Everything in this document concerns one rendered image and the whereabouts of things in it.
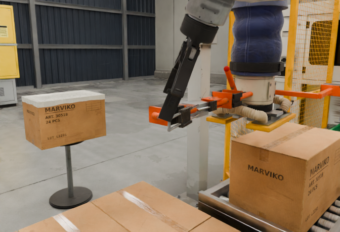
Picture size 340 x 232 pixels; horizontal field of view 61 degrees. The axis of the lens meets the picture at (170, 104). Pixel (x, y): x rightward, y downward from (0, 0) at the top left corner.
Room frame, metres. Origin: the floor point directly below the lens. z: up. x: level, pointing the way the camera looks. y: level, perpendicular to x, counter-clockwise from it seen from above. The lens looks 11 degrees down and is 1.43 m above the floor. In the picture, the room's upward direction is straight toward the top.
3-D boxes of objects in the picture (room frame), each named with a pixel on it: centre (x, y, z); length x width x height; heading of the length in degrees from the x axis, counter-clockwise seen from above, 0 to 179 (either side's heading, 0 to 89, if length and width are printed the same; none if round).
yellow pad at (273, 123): (1.23, -0.45, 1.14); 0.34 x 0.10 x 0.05; 140
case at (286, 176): (1.55, -0.69, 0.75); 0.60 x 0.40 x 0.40; 134
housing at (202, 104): (0.93, -0.08, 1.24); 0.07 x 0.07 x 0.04; 50
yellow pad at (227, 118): (1.35, -0.31, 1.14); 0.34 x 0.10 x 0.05; 140
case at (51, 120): (2.57, 0.96, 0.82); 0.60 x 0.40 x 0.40; 133
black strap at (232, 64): (1.29, -0.38, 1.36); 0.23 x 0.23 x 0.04
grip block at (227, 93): (1.10, -0.22, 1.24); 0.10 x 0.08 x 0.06; 50
